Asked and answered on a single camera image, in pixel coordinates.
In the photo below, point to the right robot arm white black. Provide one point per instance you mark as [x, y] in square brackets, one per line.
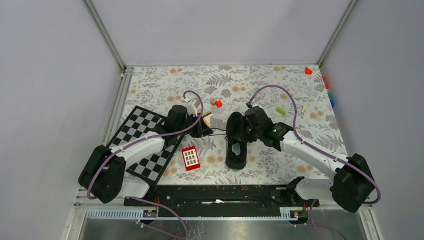
[349, 181]

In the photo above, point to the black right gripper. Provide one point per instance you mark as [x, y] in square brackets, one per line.
[250, 139]

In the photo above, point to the black white chessboard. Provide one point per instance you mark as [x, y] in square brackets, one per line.
[148, 159]

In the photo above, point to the grey slotted cable duct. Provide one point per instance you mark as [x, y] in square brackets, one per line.
[150, 213]

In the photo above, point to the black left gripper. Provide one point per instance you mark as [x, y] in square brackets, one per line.
[202, 129]

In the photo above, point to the orange red toy piece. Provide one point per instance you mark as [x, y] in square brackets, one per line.
[325, 82]

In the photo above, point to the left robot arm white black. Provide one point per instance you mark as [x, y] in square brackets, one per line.
[104, 175]

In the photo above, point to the black shoelace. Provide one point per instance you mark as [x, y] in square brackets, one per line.
[218, 131]

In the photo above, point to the green rectangular block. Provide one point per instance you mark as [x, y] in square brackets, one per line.
[281, 111]

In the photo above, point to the multicolour toy brick stack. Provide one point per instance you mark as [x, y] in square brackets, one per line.
[207, 116]

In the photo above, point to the floral patterned table mat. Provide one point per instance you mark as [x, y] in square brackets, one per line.
[158, 88]

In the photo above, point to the black sneaker shoe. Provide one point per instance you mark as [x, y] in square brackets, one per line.
[236, 150]

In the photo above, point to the red toy calculator block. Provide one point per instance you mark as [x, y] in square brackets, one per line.
[190, 158]

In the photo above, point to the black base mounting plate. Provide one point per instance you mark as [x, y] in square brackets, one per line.
[218, 199]

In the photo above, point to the small red cube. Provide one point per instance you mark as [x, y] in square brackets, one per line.
[218, 103]

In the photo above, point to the small wooden cube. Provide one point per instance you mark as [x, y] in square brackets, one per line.
[213, 102]

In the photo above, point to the red triangular block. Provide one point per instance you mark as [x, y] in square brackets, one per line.
[308, 71]

